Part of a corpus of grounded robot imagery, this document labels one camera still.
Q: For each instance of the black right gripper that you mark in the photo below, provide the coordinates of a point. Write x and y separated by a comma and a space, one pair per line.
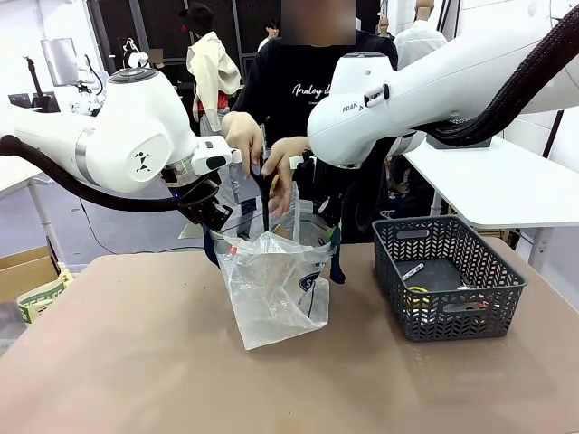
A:
328, 185

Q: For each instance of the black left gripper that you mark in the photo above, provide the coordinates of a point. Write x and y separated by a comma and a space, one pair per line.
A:
199, 201

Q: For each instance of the clear plastic item package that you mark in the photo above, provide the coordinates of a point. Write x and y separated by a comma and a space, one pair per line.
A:
289, 217

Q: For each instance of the clear plastic shopping bag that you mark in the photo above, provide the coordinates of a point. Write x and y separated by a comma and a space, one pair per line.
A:
271, 289

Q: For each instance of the dark grey plastic basket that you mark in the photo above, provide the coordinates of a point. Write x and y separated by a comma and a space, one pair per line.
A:
452, 325

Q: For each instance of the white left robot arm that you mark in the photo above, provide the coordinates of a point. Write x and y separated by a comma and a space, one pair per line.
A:
135, 117

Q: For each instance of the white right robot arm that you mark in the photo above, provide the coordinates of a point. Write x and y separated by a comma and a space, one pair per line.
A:
407, 90

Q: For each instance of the green printed paper bag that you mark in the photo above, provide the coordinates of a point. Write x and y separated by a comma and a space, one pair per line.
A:
40, 300

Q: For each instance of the person's left hand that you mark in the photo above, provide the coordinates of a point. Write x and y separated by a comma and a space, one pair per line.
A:
282, 163

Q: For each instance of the person's right hand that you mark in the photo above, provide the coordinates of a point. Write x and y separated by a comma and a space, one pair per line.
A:
242, 135

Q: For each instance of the white marker pen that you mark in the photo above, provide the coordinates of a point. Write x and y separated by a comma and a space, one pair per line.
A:
413, 271

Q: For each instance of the yellow tape measure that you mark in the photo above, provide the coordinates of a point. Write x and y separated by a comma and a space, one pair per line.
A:
417, 298

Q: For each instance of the person in black shirt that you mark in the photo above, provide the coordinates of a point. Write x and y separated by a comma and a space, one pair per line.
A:
289, 86

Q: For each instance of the mannequin with beige jacket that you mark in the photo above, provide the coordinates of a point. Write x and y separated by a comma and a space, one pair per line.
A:
212, 72

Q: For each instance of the black flat box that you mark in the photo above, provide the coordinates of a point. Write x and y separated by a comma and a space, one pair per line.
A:
461, 142

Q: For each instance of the white side table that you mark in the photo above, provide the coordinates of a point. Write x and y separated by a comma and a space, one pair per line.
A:
497, 185

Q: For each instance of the small white background robot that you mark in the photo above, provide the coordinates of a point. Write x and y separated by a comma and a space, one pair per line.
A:
138, 59

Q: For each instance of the background person in white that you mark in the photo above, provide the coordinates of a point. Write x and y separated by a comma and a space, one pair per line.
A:
270, 36

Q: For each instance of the mannequin with white shirt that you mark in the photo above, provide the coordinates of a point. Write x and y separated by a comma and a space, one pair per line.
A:
418, 40

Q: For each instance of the black mannequin hat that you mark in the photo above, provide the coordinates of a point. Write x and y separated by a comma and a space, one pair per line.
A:
196, 16

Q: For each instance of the brown cardboard box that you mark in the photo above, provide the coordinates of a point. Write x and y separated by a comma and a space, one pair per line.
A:
22, 271

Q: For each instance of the white desk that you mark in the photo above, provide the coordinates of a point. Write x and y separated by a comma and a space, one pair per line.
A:
18, 176

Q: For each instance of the grey computer monitor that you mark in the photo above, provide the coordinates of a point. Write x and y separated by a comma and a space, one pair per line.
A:
59, 61

